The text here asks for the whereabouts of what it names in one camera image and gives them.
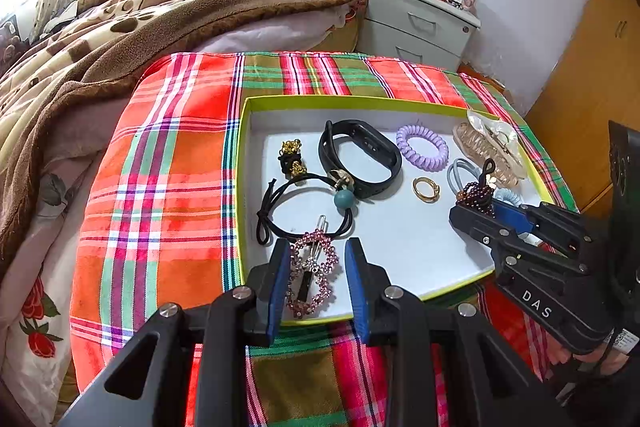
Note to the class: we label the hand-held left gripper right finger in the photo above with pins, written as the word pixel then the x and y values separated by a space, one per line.
pixel 356 287

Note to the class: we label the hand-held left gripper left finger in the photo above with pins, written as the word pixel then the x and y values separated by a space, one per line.
pixel 280 287

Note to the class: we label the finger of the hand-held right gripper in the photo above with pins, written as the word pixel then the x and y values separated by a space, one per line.
pixel 472 227
pixel 512 214

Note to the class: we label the pink rhinestone hair clip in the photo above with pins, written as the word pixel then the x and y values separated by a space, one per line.
pixel 306 283

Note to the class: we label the white tray with green rim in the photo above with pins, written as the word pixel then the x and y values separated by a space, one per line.
pixel 430 247

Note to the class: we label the clear beige hair claw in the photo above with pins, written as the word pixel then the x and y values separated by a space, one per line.
pixel 480 142

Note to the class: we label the small gold black hair clip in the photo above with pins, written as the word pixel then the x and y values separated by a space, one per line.
pixel 290 157

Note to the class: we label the black smart band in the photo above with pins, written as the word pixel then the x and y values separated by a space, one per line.
pixel 367 138

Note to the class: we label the red green plaid tablecloth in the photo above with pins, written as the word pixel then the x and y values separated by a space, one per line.
pixel 165 157

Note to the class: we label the wooden wardrobe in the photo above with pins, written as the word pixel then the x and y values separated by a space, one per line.
pixel 600 57

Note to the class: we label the grey nightstand with drawers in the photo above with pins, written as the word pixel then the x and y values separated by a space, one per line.
pixel 420 27

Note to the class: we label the white rose print bed sheet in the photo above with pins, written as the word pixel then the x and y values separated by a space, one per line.
pixel 40 307

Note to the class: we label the brown paw print blanket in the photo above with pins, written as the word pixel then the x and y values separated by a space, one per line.
pixel 150 22

